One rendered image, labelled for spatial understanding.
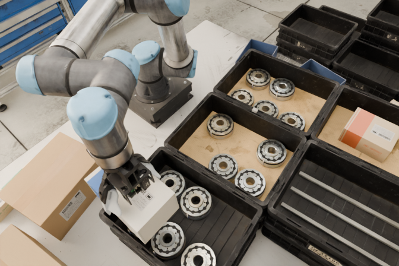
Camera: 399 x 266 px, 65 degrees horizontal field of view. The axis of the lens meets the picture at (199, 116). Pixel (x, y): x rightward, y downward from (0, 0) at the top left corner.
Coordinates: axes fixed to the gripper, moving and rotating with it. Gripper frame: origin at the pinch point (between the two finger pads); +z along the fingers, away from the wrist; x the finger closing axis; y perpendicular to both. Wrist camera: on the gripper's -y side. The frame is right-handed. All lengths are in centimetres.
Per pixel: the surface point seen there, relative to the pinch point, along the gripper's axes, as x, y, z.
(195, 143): 32.5, -10.2, 27.8
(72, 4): 85, -193, 65
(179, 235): 3.6, 9.5, 24.5
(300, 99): 76, 9, 28
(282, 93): 72, 3, 25
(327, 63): 144, -4, 64
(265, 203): 25.6, 24.6, 17.5
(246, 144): 44, 5, 28
